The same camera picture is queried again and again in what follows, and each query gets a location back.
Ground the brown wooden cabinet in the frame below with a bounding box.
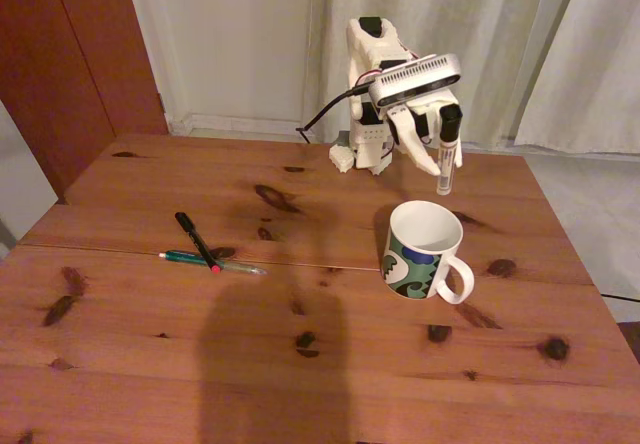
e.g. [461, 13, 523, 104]
[0, 0, 169, 200]

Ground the silver camera box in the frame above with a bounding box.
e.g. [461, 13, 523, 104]
[368, 52, 462, 109]

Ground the green clear pen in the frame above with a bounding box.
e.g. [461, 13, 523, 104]
[158, 249, 268, 276]

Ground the black pen with red end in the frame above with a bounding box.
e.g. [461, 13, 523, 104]
[174, 211, 223, 274]

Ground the white curtain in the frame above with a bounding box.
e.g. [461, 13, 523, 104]
[299, 0, 586, 153]
[514, 0, 640, 153]

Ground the white mug with green pattern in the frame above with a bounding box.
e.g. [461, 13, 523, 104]
[380, 199, 476, 306]

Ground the black camera cable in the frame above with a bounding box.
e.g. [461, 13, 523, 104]
[295, 83, 374, 145]

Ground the dark brown furniture piece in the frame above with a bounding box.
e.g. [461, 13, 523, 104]
[615, 320, 640, 365]

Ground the white marker with black cap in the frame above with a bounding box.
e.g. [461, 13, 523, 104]
[435, 103, 464, 196]

